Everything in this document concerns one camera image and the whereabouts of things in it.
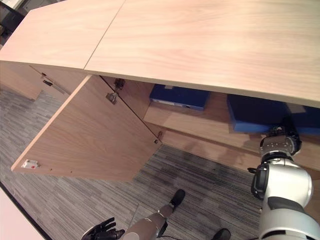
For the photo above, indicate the metal hinge mount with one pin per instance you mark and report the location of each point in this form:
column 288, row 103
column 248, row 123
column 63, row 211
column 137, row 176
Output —
column 119, row 84

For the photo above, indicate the white door latch plate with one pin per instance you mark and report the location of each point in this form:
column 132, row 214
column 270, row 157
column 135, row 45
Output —
column 30, row 164

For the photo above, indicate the silver left robot leg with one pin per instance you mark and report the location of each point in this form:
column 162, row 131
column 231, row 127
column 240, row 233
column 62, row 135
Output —
column 147, row 222

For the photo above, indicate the metal side cabinet hinge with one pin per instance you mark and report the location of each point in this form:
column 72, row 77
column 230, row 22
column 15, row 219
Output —
column 47, row 81

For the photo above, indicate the metal door hinge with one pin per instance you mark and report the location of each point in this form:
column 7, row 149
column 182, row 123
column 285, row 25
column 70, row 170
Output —
column 111, row 98
column 158, row 138

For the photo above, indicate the dark left robot foot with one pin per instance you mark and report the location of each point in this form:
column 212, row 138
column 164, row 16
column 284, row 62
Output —
column 178, row 197

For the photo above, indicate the wooden cabinet shelf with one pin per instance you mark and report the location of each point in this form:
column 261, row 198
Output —
column 190, row 122

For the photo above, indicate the dark background furniture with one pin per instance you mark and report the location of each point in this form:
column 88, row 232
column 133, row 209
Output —
column 11, row 17

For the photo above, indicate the dark robot foot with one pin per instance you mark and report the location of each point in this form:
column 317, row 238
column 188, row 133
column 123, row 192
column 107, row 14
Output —
column 221, row 235
column 178, row 197

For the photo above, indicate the open wooden cabinet door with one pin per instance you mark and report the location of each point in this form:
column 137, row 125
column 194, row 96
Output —
column 95, row 135

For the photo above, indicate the light wood office cabinet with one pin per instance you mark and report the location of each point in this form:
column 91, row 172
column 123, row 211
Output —
column 200, row 42

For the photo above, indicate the light wood side cabinet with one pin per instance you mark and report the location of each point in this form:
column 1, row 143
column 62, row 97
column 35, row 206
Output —
column 57, row 35

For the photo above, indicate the blue folder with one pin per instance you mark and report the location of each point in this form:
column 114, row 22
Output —
column 255, row 113

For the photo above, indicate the white table with dark edge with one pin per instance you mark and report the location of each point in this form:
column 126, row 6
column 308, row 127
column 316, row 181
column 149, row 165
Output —
column 15, row 215

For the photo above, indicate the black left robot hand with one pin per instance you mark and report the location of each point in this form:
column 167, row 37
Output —
column 102, row 230

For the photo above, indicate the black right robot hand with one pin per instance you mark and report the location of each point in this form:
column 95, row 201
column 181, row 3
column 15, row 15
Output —
column 290, row 127

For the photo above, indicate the open side cabinet door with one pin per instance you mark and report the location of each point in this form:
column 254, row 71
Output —
column 17, row 80

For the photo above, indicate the dark right robot foot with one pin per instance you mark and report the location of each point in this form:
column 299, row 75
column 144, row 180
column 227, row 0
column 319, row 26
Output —
column 221, row 235

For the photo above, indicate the blue file folder box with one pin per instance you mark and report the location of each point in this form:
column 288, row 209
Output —
column 178, row 98

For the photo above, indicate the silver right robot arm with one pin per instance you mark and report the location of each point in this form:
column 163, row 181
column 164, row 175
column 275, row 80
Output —
column 282, row 195

